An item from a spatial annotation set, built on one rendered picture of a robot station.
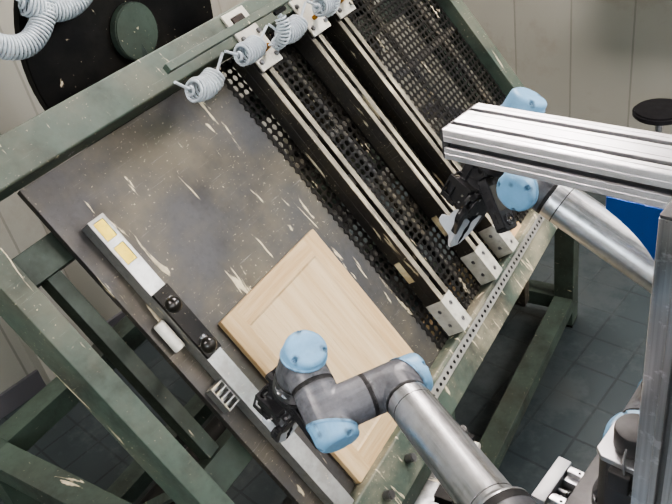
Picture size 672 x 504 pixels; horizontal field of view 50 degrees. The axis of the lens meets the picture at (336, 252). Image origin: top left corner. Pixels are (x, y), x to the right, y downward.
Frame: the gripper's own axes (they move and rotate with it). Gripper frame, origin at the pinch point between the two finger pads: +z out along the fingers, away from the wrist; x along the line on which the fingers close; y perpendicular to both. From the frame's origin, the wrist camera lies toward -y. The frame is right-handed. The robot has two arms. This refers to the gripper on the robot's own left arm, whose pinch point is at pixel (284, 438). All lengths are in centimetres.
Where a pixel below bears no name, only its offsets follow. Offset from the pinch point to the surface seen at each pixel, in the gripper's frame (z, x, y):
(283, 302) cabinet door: 25, -36, 32
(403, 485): 47, -33, -22
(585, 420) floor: 122, -147, -57
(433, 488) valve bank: 54, -42, -28
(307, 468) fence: 35.2, -12.2, -2.7
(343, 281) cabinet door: 31, -58, 28
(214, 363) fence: 19.0, -7.8, 28.4
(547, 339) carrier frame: 119, -166, -24
